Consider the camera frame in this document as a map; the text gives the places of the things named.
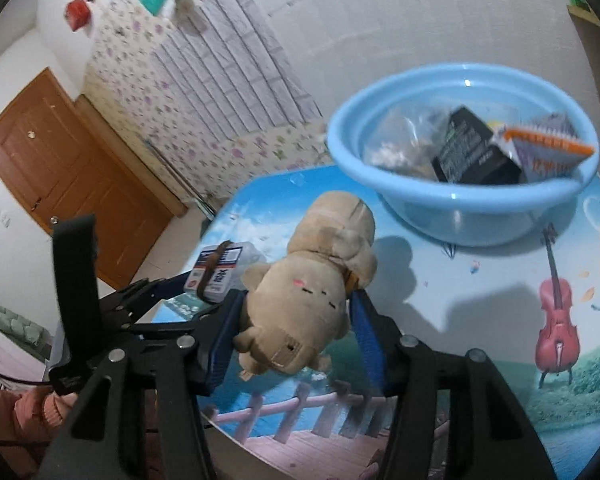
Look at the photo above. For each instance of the printed blue table mat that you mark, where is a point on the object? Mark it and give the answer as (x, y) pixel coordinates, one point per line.
(532, 306)

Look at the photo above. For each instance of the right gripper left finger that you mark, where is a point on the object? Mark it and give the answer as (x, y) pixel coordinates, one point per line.
(148, 386)

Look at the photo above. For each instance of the person's left hand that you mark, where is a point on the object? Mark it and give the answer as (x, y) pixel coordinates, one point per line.
(41, 406)

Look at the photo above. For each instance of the brown plush bear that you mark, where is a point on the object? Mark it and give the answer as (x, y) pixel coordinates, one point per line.
(296, 306)

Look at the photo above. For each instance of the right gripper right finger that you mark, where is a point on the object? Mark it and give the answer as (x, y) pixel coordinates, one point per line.
(489, 436)

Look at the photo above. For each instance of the green small box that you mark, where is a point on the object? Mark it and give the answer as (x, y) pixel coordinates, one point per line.
(582, 4)

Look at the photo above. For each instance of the blue plastic basin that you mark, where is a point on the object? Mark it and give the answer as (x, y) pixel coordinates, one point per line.
(466, 215)

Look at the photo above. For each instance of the card box with brown band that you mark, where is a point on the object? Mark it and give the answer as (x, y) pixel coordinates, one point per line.
(219, 268)

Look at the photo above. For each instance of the black bottle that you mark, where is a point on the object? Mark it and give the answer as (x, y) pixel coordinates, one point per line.
(468, 155)

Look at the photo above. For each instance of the orange silver snack packet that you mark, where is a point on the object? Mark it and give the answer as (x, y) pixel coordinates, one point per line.
(543, 148)

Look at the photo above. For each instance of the clear bag of cotton swabs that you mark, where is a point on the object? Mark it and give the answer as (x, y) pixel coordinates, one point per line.
(408, 139)

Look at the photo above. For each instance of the brown wooden door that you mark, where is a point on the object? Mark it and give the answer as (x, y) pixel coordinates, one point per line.
(60, 159)

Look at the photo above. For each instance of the red wall box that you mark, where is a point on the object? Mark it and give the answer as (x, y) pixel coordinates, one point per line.
(77, 14)

